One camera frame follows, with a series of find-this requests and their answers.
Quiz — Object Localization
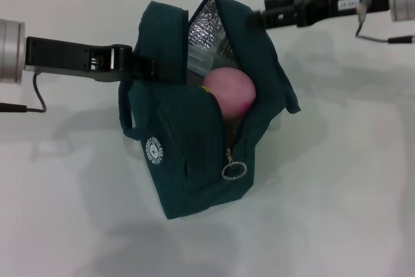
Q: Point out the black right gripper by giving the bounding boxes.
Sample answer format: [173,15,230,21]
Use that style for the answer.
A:
[249,0,392,30]

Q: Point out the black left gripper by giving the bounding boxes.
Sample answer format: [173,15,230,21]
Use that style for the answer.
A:
[24,36,188,85]

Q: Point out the clear plastic lunch box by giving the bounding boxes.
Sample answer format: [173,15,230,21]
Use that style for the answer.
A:
[187,43,217,78]

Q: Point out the pink peach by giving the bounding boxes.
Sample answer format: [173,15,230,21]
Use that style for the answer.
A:
[202,67,257,119]

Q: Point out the dark teal lunch bag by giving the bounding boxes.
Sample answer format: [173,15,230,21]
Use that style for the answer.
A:
[118,0,302,220]

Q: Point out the metal zipper pull ring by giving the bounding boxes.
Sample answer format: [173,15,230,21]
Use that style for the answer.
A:
[221,148,248,180]

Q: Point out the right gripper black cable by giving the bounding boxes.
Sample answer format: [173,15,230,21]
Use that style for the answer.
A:
[355,0,415,44]

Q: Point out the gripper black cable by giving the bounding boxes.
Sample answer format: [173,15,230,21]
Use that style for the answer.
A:
[0,71,47,114]
[355,0,415,44]

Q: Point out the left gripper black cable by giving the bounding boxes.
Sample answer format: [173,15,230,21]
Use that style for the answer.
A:
[0,71,47,114]

